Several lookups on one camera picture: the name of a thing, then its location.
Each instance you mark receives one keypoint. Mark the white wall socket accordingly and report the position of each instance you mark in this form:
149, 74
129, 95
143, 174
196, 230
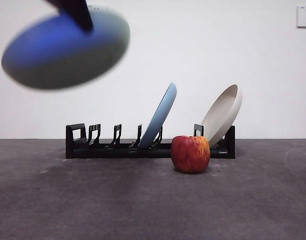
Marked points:
305, 16
101, 7

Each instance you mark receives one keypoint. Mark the green round plate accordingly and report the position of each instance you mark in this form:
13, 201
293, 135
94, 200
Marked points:
68, 62

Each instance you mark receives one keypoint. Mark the black plate rack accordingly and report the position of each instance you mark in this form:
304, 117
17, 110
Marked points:
75, 150

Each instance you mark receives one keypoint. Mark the red yellow apple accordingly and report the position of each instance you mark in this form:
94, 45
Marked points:
190, 155

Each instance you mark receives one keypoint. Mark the light blue round plate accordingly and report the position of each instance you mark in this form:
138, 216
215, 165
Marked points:
159, 115

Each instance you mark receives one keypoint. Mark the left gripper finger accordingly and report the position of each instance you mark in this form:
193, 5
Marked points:
75, 13

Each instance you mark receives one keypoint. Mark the beige round plate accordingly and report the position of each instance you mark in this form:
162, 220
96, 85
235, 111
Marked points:
223, 112

